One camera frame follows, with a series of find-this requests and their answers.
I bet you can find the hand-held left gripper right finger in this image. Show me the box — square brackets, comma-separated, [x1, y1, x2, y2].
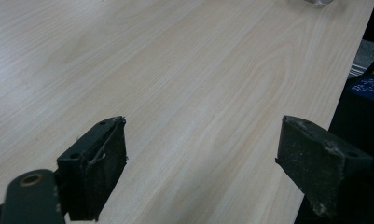
[274, 115, 374, 220]

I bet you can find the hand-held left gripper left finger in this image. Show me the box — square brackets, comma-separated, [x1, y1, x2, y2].
[56, 116, 129, 222]

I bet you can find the black box with blue label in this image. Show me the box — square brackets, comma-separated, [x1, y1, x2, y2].
[295, 73, 374, 224]

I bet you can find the clear glass object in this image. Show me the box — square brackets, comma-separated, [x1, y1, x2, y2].
[303, 0, 335, 6]

